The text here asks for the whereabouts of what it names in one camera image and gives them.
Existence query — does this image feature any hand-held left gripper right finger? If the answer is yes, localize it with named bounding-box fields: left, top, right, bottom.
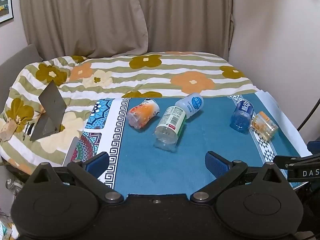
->
left=190, top=151, right=293, bottom=202

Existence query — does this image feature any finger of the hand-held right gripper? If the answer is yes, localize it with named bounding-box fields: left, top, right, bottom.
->
left=273, top=154, right=320, bottom=168

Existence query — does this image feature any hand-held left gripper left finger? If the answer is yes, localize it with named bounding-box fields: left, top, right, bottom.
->
left=24, top=152, right=125, bottom=204

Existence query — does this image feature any blue transparent bottle cup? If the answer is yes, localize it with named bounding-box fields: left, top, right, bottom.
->
left=230, top=100, right=255, bottom=133

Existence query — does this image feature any clear bottle cup green label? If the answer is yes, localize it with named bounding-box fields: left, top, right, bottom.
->
left=153, top=106, right=187, bottom=153

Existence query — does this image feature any white bottle cup blue label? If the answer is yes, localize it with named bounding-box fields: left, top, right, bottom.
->
left=174, top=92, right=204, bottom=120

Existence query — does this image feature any teal patterned table cloth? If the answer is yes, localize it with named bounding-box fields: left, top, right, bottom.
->
left=71, top=94, right=302, bottom=197

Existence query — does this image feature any silver laptop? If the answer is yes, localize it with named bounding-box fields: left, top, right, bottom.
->
left=62, top=136, right=80, bottom=167

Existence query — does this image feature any clear bottle orange label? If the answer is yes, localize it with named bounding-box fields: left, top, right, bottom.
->
left=251, top=111, right=279, bottom=142

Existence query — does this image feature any orange label plastic bottle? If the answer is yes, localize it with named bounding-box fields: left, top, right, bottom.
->
left=126, top=99, right=160, bottom=130

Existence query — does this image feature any clear glass jar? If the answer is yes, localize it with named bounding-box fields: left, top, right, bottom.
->
left=5, top=179, right=24, bottom=196

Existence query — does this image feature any brown paper tag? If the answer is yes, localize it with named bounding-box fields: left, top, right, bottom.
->
left=0, top=119, right=17, bottom=142

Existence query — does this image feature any floral striped blanket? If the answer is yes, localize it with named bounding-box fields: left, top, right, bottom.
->
left=0, top=51, right=259, bottom=173

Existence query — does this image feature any grey headboard cushion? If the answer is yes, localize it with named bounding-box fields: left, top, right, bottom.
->
left=0, top=44, right=43, bottom=74

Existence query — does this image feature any beige curtain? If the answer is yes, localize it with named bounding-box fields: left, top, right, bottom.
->
left=19, top=0, right=235, bottom=60

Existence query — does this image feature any black cable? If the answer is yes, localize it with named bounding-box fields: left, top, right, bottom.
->
left=297, top=99, right=320, bottom=131

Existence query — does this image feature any framed wall picture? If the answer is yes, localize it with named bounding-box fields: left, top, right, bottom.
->
left=0, top=0, right=15, bottom=25

